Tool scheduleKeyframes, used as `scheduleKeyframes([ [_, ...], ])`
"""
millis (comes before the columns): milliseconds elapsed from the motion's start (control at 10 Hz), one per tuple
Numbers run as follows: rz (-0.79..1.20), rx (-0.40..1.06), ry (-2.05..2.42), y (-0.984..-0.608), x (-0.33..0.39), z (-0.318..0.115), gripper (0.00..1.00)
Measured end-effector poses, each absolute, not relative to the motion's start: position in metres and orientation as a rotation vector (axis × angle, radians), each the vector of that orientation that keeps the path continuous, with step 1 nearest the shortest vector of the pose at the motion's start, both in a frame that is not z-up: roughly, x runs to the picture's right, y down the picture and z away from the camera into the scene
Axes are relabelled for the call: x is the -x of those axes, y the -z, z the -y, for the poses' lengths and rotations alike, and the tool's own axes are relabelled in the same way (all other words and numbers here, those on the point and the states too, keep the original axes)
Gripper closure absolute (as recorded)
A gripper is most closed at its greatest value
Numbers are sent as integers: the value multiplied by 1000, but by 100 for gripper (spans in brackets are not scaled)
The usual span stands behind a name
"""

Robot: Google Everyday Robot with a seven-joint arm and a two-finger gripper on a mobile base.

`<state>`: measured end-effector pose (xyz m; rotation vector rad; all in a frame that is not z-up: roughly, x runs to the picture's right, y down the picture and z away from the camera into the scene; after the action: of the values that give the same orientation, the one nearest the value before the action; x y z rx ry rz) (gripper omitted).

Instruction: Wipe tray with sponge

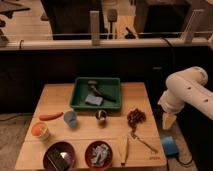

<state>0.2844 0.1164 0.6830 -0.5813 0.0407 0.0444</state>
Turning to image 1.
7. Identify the green plastic tray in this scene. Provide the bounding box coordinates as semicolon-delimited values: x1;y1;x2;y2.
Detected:
70;77;122;112

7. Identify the blue sponge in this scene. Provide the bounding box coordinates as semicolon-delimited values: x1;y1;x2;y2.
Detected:
85;94;103;106

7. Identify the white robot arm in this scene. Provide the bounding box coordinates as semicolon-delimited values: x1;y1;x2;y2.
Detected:
158;66;213;130

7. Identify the blue device on floor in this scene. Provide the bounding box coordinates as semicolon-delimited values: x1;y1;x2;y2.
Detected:
161;136;179;157

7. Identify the brown bead bunch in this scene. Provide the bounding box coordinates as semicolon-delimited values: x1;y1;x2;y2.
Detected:
127;108;146;131

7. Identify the yellow wooden wedge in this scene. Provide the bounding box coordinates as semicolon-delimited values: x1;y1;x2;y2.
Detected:
119;135;128;166

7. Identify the small metal cup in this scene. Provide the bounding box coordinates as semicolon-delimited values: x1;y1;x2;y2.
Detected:
95;110;107;124

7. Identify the crumpled grey paper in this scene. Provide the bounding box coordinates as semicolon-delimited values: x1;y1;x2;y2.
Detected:
91;144;109;167

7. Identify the blue plastic cup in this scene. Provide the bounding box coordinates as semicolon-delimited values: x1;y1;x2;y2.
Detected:
64;111;77;128

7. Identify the purple bowl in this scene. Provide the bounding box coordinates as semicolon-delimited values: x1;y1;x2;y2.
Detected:
43;141;75;171

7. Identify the black box in bowl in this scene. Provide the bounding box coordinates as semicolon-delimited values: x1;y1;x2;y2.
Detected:
47;148;69;171

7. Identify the orange carrot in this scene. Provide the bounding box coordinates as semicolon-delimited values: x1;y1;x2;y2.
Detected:
39;112;63;121

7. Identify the orange and cream bowl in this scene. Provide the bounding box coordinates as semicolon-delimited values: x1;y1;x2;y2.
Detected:
31;122;50;141

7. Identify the white horizontal rail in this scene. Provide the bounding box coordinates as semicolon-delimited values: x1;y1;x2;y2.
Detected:
0;38;211;51

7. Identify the white rail post right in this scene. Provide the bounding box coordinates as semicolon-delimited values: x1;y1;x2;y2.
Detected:
181;9;204;43

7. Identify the white rail post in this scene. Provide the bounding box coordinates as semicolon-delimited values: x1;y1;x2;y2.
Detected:
181;9;204;43
90;11;100;46

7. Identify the white rail post left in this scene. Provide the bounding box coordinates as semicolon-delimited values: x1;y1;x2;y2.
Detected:
90;11;100;46

